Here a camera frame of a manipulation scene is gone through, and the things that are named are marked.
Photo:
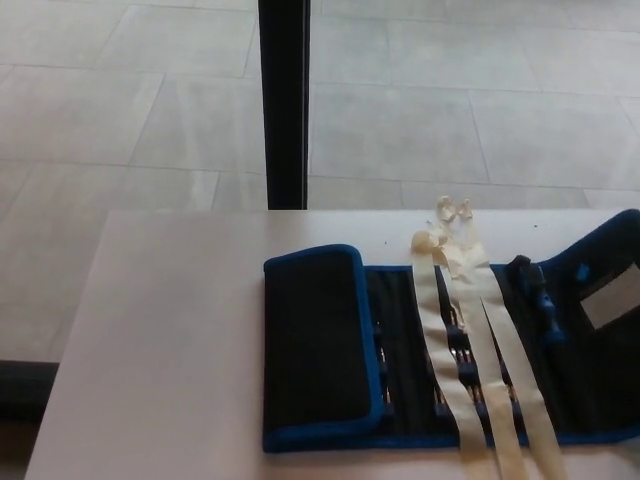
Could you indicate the cream ribbon ties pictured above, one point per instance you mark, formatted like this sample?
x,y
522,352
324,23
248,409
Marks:
x,y
503,322

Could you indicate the black vertical metal post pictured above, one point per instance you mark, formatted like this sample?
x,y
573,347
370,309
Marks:
x,y
285,100

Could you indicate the white label card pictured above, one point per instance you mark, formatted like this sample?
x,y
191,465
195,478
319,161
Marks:
x,y
612,300

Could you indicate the beige masking tape strip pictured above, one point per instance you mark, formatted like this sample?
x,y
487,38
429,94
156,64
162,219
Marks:
x,y
431,315
473,320

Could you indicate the small blue plastic adapter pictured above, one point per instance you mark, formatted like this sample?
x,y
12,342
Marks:
x,y
581,275

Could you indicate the dark low furniture piece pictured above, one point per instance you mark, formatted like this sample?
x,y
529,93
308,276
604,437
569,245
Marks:
x,y
25,392

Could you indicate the black blue-trimmed fabric toolkit pouch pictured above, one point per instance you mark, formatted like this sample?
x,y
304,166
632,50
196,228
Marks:
x,y
310,340

